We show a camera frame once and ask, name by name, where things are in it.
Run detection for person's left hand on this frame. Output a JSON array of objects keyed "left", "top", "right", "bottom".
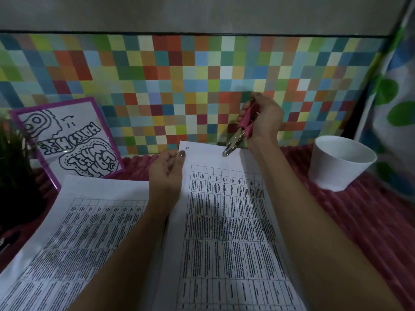
[{"left": 148, "top": 149, "right": 187, "bottom": 205}]

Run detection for person's right hand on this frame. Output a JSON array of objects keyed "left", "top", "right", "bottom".
[{"left": 239, "top": 92, "right": 285, "bottom": 149}]

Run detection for pink handled hole punch pliers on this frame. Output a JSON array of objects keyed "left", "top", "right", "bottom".
[{"left": 222, "top": 102, "right": 260, "bottom": 158}]

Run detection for punched printed table paper sheet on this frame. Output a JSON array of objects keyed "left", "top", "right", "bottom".
[{"left": 152, "top": 141, "right": 308, "bottom": 311}]

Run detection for person's left forearm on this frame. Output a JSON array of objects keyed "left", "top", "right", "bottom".
[{"left": 66, "top": 201, "right": 179, "bottom": 311}]

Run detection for person's right forearm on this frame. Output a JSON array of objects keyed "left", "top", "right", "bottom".
[{"left": 247, "top": 139, "right": 406, "bottom": 311}]

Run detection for white plastic cup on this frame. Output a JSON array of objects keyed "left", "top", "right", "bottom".
[{"left": 307, "top": 135, "right": 377, "bottom": 192}]

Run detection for purple framed line drawing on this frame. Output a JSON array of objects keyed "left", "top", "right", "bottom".
[{"left": 9, "top": 96, "right": 126, "bottom": 191}]

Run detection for white curtain with coloured dots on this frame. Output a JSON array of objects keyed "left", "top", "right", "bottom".
[{"left": 353, "top": 3, "right": 415, "bottom": 204}]

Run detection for green plant in black pot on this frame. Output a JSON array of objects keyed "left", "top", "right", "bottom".
[{"left": 0, "top": 113, "right": 49, "bottom": 235}]

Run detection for red ribbed fleece cloth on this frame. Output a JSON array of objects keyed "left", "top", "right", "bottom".
[{"left": 0, "top": 144, "right": 415, "bottom": 311}]

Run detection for multicoloured checkered wall panel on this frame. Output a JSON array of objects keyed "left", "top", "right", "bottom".
[{"left": 0, "top": 32, "right": 389, "bottom": 157}]

